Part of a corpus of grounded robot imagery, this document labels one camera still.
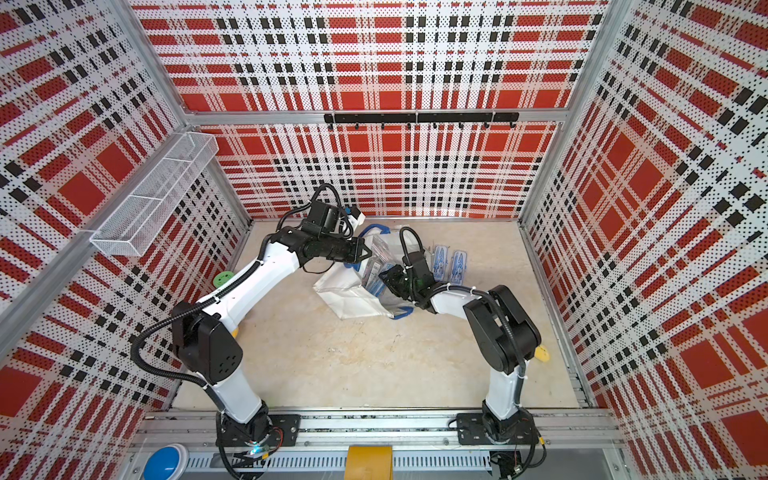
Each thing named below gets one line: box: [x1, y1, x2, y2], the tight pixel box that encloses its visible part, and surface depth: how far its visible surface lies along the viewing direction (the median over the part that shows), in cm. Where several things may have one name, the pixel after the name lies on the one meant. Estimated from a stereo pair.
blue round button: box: [143, 443, 189, 480], surface depth 70 cm
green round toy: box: [213, 270, 235, 288], surface depth 100 cm
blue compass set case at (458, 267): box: [451, 250, 467, 286], surface depth 107 cm
